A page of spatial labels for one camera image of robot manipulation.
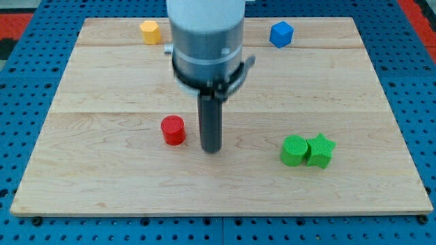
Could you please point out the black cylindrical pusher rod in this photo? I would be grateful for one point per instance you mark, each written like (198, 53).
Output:
(210, 123)

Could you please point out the black clamp ring mount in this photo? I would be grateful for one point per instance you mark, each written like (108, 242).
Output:
(220, 89)

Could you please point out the red cylinder block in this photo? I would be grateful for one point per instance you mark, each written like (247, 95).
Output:
(173, 130)

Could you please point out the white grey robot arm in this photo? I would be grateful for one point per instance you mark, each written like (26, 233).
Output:
(206, 51)

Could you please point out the green star block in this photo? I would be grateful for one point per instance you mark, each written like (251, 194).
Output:
(320, 150)

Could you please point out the blue cube block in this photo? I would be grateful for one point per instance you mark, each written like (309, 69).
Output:
(281, 34)

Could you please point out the yellow hexagon block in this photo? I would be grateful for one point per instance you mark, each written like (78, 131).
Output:
(150, 32)

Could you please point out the green cylinder block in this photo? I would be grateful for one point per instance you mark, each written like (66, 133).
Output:
(293, 151)

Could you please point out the wooden board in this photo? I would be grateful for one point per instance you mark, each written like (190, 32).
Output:
(309, 133)

